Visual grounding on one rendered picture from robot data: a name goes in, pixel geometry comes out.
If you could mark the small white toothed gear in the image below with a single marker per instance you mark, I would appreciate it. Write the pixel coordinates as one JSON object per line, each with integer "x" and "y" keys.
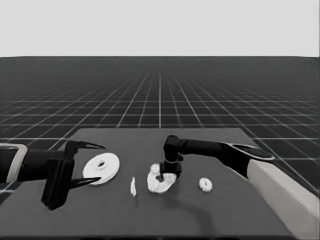
{"x": 153, "y": 166}
{"x": 206, "y": 181}

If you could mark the small thin T-shaped piece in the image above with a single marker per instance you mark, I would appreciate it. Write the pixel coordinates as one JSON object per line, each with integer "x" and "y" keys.
{"x": 133, "y": 187}

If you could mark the large thick white disc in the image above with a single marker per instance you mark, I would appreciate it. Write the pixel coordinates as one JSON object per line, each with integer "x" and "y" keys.
{"x": 111, "y": 166}

